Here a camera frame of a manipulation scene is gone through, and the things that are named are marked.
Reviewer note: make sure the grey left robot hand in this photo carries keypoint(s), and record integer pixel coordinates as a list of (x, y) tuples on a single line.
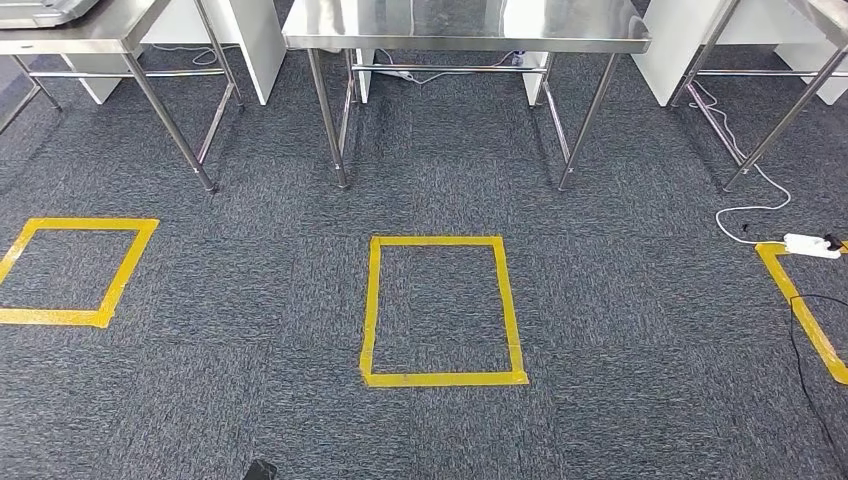
[(260, 472)]

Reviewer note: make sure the stainless steel workbench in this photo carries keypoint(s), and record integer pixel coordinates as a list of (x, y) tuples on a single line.
[(464, 26), (99, 36), (831, 16)]

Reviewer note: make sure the yellow floor tape square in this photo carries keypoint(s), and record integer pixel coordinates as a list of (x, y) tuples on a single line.
[(66, 318), (802, 311), (437, 379)]

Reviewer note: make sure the white desk panel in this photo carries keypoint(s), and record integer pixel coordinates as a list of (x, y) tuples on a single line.
[(364, 76), (535, 79)]

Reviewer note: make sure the white power strip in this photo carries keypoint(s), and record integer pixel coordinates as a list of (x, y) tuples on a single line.
[(811, 246), (397, 73)]

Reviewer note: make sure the white partition panel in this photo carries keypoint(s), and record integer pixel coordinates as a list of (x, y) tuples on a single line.
[(662, 40), (258, 46)]

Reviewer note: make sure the grey flat tray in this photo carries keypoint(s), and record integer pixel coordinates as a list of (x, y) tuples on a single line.
[(40, 13)]

